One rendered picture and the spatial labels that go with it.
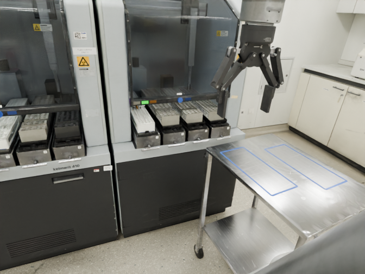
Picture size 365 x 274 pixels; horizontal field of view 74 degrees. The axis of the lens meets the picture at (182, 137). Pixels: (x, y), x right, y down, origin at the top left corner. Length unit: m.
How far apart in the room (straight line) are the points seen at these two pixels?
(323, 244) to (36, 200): 1.41
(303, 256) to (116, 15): 1.18
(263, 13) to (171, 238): 1.57
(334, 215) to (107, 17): 1.21
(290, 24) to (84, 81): 2.51
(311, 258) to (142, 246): 1.65
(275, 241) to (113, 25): 1.42
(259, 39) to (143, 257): 1.49
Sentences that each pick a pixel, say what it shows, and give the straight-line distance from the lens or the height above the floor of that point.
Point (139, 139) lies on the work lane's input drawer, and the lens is 1.33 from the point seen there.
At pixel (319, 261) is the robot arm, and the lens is 0.19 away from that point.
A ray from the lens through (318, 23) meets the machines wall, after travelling 3.52.
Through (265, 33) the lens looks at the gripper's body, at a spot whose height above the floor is 1.39.
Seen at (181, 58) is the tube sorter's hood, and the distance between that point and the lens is 1.34.
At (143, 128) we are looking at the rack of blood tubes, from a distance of 1.35.
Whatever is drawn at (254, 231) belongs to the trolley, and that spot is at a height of 0.28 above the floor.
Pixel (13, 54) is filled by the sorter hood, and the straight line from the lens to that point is 1.27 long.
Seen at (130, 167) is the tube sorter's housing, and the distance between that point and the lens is 1.41.
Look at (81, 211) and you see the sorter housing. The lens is 1.56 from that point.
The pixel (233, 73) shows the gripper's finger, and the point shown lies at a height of 1.30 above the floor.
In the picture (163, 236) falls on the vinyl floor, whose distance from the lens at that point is 1.85.
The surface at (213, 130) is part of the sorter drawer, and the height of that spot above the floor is 0.79.
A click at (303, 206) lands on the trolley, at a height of 0.82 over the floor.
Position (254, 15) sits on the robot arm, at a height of 1.42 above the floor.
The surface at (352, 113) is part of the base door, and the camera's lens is 3.11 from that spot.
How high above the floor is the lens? 1.42
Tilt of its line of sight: 27 degrees down
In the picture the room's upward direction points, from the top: 3 degrees clockwise
